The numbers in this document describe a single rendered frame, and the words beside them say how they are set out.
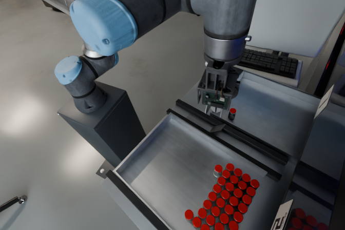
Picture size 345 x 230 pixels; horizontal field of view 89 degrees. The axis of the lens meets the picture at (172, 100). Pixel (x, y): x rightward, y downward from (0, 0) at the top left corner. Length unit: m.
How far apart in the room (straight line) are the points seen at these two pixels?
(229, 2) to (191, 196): 0.46
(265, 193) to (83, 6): 0.56
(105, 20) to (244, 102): 0.58
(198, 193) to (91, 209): 1.17
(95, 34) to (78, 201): 1.52
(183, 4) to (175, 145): 0.42
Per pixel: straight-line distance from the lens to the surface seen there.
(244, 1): 0.28
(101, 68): 0.85
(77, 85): 0.83
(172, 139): 0.60
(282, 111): 0.73
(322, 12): 1.04
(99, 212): 1.58
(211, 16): 0.29
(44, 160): 2.01
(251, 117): 0.68
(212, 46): 0.31
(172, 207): 0.54
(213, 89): 0.36
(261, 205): 0.57
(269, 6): 1.04
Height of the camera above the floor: 1.42
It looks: 50 degrees down
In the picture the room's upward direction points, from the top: 9 degrees counter-clockwise
